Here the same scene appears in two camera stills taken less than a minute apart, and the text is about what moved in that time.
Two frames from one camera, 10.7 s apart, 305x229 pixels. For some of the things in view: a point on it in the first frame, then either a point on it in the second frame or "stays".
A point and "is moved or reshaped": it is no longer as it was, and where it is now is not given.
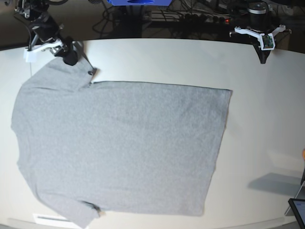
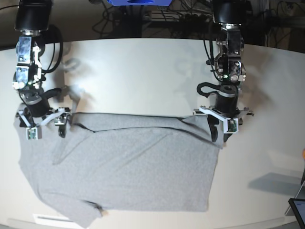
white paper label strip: (55, 221) stays
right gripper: (46, 28) → (39, 107)
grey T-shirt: (114, 146) is moved or reshaped
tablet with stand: (297, 205) stays
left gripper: (262, 23) → (226, 102)
